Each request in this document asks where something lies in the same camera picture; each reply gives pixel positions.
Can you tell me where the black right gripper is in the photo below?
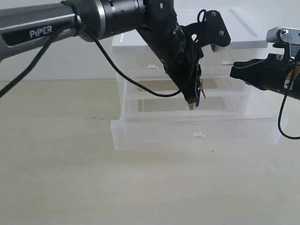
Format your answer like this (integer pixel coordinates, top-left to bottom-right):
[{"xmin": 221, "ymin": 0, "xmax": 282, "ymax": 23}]
[{"xmin": 230, "ymin": 53, "xmax": 300, "ymax": 100}]

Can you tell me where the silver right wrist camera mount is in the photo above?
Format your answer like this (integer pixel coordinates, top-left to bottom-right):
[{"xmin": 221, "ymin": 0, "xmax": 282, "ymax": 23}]
[{"xmin": 266, "ymin": 27, "xmax": 300, "ymax": 61}]

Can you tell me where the clear drawer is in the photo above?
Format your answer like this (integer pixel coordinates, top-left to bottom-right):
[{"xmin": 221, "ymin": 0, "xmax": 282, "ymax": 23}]
[
  {"xmin": 113, "ymin": 52, "xmax": 168, "ymax": 79},
  {"xmin": 199, "ymin": 47, "xmax": 260, "ymax": 78}
]

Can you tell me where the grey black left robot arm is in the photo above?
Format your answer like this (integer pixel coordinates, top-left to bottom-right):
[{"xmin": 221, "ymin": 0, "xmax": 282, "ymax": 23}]
[{"xmin": 0, "ymin": 0, "xmax": 201, "ymax": 110}]

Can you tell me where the clear upper right drawer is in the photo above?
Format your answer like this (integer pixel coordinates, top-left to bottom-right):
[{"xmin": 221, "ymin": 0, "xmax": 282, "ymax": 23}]
[{"xmin": 199, "ymin": 47, "xmax": 260, "ymax": 78}]

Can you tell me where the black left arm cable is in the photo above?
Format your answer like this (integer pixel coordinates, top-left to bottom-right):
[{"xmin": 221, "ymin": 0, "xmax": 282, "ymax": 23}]
[{"xmin": 0, "ymin": 23, "xmax": 183, "ymax": 98}]

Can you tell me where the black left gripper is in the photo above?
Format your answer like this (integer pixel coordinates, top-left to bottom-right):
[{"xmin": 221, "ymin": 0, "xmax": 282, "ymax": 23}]
[{"xmin": 137, "ymin": 24, "xmax": 203, "ymax": 110}]

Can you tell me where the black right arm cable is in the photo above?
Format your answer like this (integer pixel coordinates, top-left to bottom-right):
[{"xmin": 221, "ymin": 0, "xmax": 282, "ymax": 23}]
[{"xmin": 277, "ymin": 93, "xmax": 300, "ymax": 139}]

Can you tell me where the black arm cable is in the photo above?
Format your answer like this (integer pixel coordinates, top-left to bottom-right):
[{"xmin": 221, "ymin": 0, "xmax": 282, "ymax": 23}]
[
  {"xmin": 277, "ymin": 93, "xmax": 300, "ymax": 139},
  {"xmin": 0, "ymin": 23, "xmax": 183, "ymax": 98}
]

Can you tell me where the clear plastic storage bin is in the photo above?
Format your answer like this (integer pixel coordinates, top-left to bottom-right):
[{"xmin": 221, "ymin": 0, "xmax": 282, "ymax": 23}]
[{"xmin": 111, "ymin": 78, "xmax": 281, "ymax": 150}]

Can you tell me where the clear upper left drawer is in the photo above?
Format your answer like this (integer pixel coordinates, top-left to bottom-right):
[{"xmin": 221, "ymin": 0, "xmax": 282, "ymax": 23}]
[{"xmin": 113, "ymin": 52, "xmax": 168, "ymax": 79}]

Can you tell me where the white plastic drawer cabinet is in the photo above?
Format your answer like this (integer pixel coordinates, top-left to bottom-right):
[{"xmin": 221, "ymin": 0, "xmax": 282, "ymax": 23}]
[{"xmin": 112, "ymin": 7, "xmax": 267, "ymax": 120}]

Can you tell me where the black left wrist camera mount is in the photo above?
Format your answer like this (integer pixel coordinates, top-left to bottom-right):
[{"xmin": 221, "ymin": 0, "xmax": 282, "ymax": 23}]
[{"xmin": 182, "ymin": 9, "xmax": 231, "ymax": 52}]

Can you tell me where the key bunch with blue tag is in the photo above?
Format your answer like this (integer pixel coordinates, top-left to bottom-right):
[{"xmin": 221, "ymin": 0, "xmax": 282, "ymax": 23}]
[{"xmin": 195, "ymin": 78, "xmax": 206, "ymax": 108}]

